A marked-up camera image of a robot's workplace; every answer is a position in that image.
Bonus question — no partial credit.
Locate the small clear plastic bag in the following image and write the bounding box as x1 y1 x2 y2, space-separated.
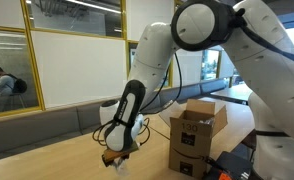
115 157 130 176

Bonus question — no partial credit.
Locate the brown cardboard box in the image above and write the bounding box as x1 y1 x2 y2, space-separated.
168 98 229 178

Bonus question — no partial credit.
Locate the clear plastic bag blue print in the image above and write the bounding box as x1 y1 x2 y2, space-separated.
196 118 218 128

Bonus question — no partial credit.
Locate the grey upholstered bench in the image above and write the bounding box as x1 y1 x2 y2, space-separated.
0 78 228 161

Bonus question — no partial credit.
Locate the black backpack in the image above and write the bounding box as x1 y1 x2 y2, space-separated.
11 78 28 94

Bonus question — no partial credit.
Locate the orange black hand tool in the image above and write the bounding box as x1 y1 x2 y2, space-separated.
205 155 235 180

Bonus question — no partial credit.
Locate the seated person grey shirt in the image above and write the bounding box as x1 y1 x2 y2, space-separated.
0 65 16 113

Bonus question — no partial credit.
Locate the black case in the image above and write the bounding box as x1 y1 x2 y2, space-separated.
203 150 255 180

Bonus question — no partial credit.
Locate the wooden background table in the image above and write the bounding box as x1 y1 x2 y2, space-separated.
209 83 255 105

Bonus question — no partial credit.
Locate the yellow window frame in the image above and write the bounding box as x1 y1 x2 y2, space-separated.
0 0 221 121

